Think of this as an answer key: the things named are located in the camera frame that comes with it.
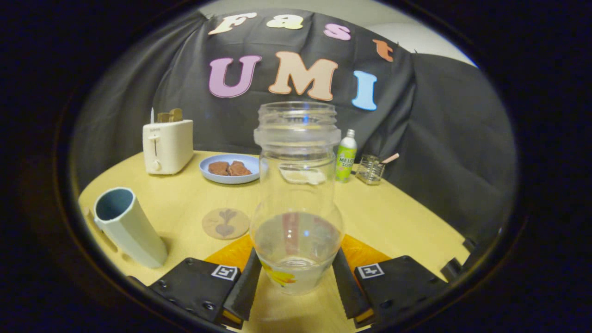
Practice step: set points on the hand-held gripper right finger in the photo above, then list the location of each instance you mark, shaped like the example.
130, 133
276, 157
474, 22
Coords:
351, 296

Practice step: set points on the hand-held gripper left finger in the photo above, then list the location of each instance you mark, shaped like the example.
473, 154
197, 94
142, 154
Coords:
243, 296

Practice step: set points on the round cork coaster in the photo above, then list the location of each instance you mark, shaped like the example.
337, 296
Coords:
225, 224

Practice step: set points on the clear glass juice bottle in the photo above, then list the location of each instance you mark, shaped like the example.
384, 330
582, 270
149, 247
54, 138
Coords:
296, 194

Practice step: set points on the pale blue cup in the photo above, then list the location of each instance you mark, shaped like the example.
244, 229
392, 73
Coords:
134, 236

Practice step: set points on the green soda bottle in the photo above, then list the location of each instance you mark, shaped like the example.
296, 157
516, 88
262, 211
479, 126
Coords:
345, 159

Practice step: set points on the wooden table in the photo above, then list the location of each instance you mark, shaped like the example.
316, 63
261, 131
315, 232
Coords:
393, 222

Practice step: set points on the blue plate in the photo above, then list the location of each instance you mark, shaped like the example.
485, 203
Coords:
231, 180

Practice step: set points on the brown bread piece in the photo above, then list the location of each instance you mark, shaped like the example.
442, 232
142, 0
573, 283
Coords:
218, 168
239, 169

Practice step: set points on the pink spoon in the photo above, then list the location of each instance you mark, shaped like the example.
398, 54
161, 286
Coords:
391, 158

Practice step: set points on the white toaster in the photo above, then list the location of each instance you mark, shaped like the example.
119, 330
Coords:
173, 148

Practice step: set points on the brown toast slice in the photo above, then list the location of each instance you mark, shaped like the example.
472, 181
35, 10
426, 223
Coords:
176, 115
163, 118

